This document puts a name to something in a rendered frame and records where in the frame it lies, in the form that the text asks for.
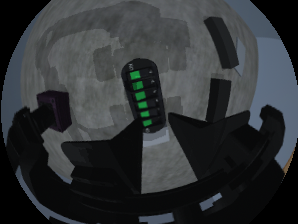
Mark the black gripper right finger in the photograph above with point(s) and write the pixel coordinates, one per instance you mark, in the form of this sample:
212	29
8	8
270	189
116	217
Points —
201	140

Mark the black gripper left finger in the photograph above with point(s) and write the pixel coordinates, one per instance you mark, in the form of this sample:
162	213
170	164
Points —
123	153

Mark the dark grey controller unit with green rocker switches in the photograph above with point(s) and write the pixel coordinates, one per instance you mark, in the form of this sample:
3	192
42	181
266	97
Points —
143	88

